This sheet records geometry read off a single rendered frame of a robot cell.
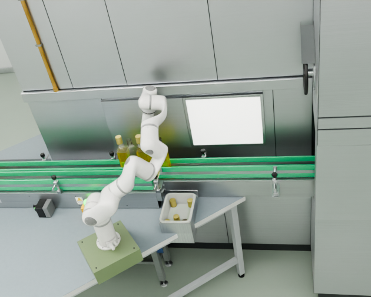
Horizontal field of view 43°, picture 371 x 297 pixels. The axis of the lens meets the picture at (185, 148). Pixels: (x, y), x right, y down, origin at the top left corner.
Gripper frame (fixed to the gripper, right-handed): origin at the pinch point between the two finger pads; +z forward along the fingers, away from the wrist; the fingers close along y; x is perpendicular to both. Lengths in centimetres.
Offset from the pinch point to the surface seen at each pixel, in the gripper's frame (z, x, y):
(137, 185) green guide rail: 28.4, -1.3, 13.4
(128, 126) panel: 7.5, -13.1, -12.1
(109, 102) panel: -6.7, -24.2, -12.1
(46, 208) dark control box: 51, -52, 23
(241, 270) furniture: 95, 69, 7
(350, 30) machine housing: -85, 80, 24
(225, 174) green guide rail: 16.2, 46.4, 5.0
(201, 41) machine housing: -51, 22, -14
